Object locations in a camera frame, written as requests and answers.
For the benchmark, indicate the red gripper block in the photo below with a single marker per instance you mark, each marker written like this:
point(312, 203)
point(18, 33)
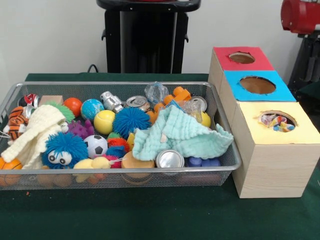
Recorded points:
point(302, 16)

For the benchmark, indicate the large polka-dot paper napkin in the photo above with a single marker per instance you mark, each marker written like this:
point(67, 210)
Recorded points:
point(278, 125)

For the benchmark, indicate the wooden box with three holes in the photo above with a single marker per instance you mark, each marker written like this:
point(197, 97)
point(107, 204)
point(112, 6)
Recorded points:
point(275, 170)

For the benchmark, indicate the silver mesh bin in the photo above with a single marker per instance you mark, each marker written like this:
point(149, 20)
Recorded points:
point(112, 88)

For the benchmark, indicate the dark green table cloth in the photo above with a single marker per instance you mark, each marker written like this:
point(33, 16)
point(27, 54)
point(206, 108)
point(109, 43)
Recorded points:
point(311, 92)
point(150, 215)

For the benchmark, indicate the mint green cloth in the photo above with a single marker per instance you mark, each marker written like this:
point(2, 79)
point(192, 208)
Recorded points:
point(180, 132)

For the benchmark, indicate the silver drink can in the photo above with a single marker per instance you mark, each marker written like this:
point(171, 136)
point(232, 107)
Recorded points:
point(170, 159)

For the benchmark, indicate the silver toy robot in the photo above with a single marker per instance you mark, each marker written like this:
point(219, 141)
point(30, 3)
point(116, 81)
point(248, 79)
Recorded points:
point(111, 100)

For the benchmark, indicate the yellow tennis ball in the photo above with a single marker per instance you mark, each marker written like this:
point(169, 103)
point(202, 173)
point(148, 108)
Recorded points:
point(104, 122)

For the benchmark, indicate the blue globe ball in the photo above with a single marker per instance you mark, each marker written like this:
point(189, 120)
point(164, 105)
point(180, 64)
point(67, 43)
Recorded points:
point(91, 108)

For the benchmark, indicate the small soccer ball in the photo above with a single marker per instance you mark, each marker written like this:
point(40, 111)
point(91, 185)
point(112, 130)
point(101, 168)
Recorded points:
point(95, 146)

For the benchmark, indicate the orange rubber ball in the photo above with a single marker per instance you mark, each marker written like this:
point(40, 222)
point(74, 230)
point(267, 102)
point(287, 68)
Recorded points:
point(73, 105)

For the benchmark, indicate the blue spiky ball with eyes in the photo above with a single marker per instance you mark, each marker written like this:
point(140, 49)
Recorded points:
point(72, 147)

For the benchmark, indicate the cream knitted cloth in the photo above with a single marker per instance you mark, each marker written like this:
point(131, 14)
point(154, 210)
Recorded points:
point(42, 125)

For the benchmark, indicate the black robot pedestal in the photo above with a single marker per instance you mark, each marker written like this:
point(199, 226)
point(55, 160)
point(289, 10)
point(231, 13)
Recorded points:
point(147, 37)

